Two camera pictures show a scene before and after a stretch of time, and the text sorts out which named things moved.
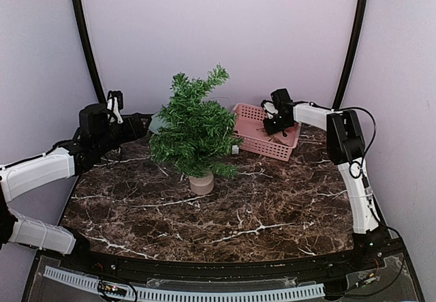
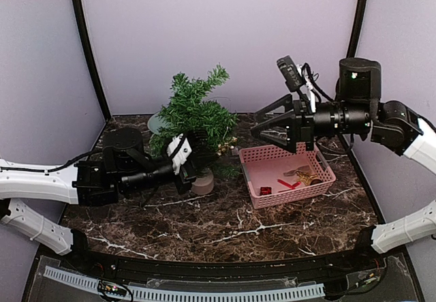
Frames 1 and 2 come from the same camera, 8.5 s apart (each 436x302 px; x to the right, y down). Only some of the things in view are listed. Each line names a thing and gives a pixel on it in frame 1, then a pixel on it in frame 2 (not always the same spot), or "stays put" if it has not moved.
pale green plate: [156, 123] stays put
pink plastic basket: [253, 136] to [276, 176]
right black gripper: [270, 129] to [300, 125]
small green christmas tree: [192, 131] stays put
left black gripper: [133, 122] to [188, 172]
